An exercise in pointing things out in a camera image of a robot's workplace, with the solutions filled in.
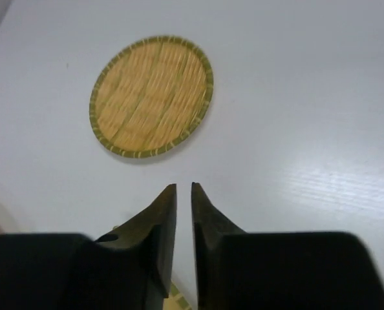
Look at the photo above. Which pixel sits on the round bamboo tray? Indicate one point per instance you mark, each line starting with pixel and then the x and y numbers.
pixel 151 96

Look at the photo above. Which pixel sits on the square bamboo mat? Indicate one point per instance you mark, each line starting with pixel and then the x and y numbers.
pixel 176 300

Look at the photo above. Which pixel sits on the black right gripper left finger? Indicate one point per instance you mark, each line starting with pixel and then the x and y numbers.
pixel 138 266

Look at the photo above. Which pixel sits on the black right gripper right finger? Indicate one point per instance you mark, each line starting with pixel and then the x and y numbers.
pixel 210 227

